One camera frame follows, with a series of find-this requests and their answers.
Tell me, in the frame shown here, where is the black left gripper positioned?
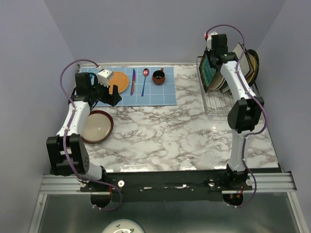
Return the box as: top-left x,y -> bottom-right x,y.
89,76 -> 122,106

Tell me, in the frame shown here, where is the black teal square plate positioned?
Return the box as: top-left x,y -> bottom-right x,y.
199,52 -> 218,92

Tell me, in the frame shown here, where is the red rimmed round plate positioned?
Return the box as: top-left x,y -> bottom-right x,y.
82,110 -> 114,144

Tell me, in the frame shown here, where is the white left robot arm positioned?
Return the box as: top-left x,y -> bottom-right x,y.
46,69 -> 121,192

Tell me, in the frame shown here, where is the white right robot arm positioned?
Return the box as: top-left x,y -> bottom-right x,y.
206,32 -> 264,190

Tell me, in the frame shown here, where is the iridescent knife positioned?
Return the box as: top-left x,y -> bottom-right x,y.
130,69 -> 136,96

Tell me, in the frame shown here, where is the woven wicker round trivet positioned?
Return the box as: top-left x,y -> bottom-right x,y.
109,71 -> 129,94

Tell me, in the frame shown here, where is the beige floral round plate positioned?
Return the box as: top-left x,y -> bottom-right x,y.
208,72 -> 225,91

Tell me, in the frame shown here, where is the cream square dark-rimmed plate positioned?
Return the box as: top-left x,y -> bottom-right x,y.
240,50 -> 253,78

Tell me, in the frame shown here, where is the blue grid placemat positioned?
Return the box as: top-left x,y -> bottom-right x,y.
77,67 -> 177,107

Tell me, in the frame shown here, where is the dark olive round plate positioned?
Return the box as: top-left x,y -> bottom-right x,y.
245,49 -> 259,87

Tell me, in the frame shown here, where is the yellow round plate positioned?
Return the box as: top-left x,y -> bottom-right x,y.
245,54 -> 257,85

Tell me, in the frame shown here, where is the iridescent spoon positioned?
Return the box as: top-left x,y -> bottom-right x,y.
141,68 -> 150,97

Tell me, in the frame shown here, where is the orange black mug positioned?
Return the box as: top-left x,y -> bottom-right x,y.
152,67 -> 166,85

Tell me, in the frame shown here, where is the white floral plate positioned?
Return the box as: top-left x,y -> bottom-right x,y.
102,219 -> 145,233

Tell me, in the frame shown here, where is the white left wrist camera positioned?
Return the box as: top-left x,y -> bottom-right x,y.
97,68 -> 114,88

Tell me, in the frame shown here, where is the wire dish rack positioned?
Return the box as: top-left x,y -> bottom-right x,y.
195,55 -> 264,118

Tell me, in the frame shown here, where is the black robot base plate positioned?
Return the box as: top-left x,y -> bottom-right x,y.
80,169 -> 252,202

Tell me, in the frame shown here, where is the aluminium frame rail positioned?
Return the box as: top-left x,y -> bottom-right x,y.
39,173 -> 297,195

